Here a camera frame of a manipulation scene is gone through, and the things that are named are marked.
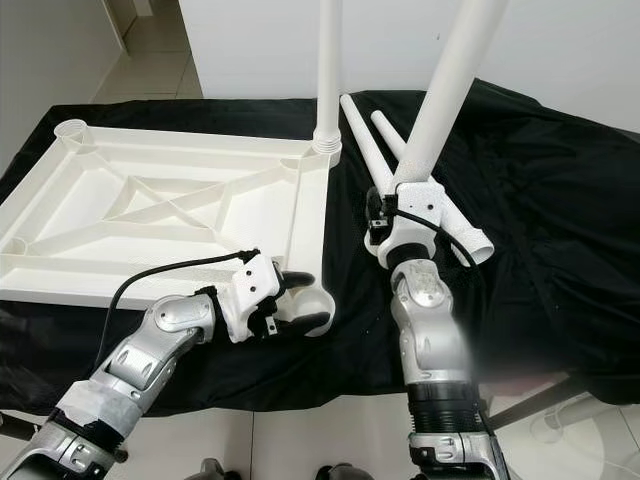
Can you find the white plastic table leg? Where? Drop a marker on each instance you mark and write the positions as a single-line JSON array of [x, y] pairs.
[[330, 70], [475, 240], [365, 145], [449, 90]]

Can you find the white plastic table top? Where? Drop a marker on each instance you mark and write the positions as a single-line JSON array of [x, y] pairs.
[[80, 230]]

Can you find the grey right robot foot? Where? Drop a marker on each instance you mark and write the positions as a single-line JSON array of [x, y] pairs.
[[340, 473]]

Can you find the black table cloth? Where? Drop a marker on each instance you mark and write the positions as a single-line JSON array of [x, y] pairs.
[[560, 300]]

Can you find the pink plastic object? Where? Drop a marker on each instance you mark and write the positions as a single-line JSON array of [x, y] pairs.
[[530, 380]]

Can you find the black metal bar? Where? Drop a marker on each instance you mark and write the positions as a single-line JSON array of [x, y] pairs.
[[540, 402]]

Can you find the black metal rod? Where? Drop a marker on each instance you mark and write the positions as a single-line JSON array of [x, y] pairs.
[[15, 426]]

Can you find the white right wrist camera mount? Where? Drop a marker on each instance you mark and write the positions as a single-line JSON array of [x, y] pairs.
[[420, 195]]

